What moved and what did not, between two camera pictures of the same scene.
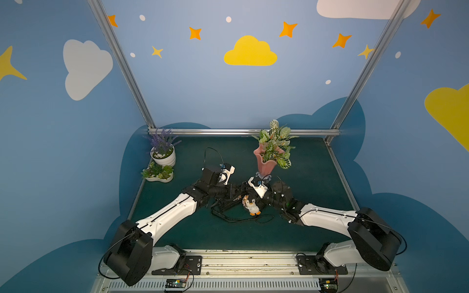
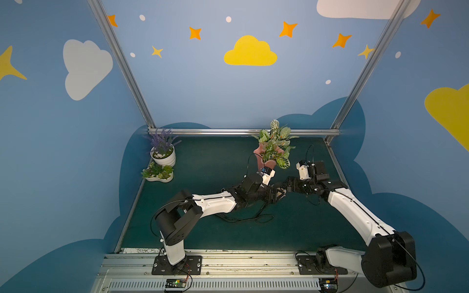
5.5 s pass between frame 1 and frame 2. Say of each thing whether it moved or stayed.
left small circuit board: stayed
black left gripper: moved
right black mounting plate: stayed
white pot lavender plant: stayed
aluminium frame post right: stayed
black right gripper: moved
